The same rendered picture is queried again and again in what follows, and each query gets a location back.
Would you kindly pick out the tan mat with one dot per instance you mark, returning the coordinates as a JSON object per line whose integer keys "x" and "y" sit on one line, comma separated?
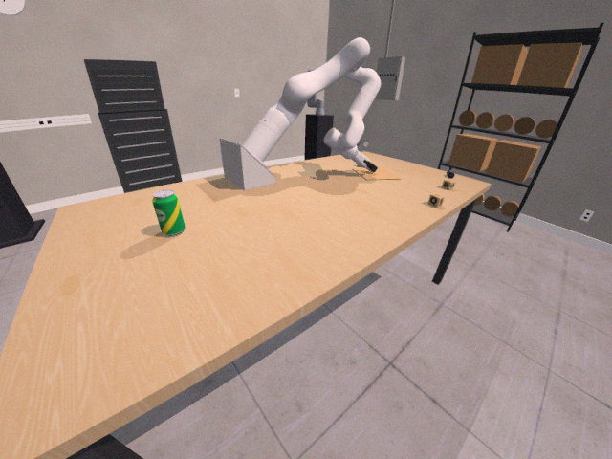
{"x": 380, "y": 174}

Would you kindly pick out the green drink can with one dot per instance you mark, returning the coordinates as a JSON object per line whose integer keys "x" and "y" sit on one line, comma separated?
{"x": 168, "y": 211}

